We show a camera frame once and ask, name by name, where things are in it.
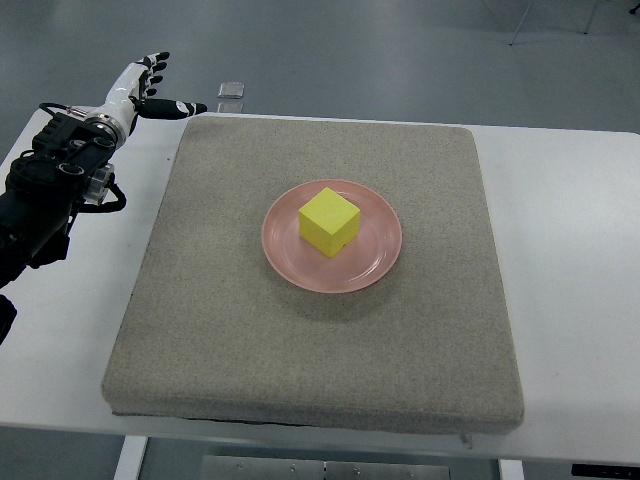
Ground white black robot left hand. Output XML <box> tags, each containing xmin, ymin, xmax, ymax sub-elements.
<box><xmin>99</xmin><ymin>52</ymin><xmax>208</xmax><ymax>130</ymax></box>

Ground yellow foam block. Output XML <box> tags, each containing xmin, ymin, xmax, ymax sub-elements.
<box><xmin>298</xmin><ymin>187</ymin><xmax>361</xmax><ymax>258</ymax></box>

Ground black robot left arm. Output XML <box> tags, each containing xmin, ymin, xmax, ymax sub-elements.
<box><xmin>1</xmin><ymin>102</ymin><xmax>127</xmax><ymax>287</ymax></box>

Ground pink plate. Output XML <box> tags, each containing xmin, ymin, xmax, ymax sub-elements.
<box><xmin>262</xmin><ymin>179</ymin><xmax>402</xmax><ymax>294</ymax></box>

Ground clear floor socket cover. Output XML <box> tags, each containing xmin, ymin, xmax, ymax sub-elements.
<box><xmin>218</xmin><ymin>81</ymin><xmax>245</xmax><ymax>99</ymax></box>

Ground grey square foam mat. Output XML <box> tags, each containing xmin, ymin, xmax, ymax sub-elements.
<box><xmin>102</xmin><ymin>116</ymin><xmax>524</xmax><ymax>434</ymax></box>

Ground white table leg left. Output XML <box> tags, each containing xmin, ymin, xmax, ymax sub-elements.
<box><xmin>113</xmin><ymin>435</ymin><xmax>148</xmax><ymax>480</ymax></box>

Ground white table leg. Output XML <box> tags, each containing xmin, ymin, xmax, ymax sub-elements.
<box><xmin>113</xmin><ymin>435</ymin><xmax>148</xmax><ymax>480</ymax></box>
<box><xmin>498</xmin><ymin>459</ymin><xmax>525</xmax><ymax>480</ymax></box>

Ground metal chair legs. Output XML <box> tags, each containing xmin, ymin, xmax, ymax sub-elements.
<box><xmin>507</xmin><ymin>0</ymin><xmax>603</xmax><ymax>46</ymax></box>

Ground white table leg right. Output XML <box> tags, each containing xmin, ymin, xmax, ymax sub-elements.
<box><xmin>498</xmin><ymin>459</ymin><xmax>525</xmax><ymax>480</ymax></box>

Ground black bar bottom right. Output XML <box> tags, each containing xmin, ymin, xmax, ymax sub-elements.
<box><xmin>571</xmin><ymin>464</ymin><xmax>640</xmax><ymax>480</ymax></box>

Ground metal base plate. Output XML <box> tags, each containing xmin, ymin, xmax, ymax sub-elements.
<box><xmin>200</xmin><ymin>456</ymin><xmax>451</xmax><ymax>480</ymax></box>

